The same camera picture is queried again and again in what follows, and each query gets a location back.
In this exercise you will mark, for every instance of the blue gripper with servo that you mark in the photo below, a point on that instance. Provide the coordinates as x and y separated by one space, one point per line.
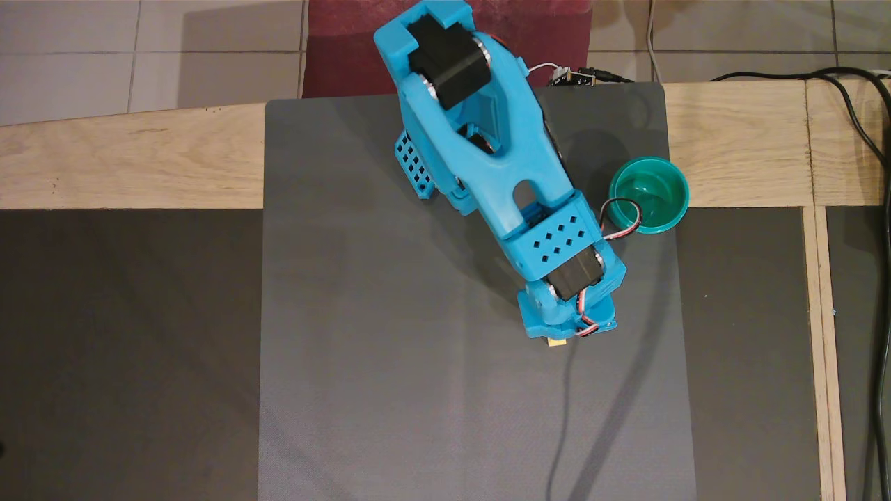
539 328

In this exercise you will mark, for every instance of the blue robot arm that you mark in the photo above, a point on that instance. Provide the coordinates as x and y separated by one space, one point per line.
487 160

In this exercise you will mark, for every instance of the green plastic cup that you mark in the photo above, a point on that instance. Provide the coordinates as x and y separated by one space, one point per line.
654 202

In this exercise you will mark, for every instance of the dark grey mat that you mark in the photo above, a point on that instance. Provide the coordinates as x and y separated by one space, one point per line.
390 362

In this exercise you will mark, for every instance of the small controller board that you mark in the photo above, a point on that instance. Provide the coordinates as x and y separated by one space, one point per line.
571 76

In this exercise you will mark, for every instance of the black power plug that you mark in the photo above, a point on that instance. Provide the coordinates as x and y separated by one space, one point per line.
609 74

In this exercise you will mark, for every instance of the white servo lead to board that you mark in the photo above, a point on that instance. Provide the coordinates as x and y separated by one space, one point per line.
543 67

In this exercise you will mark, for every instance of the burgundy chair behind robot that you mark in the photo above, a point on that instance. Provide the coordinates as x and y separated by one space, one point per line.
334 56

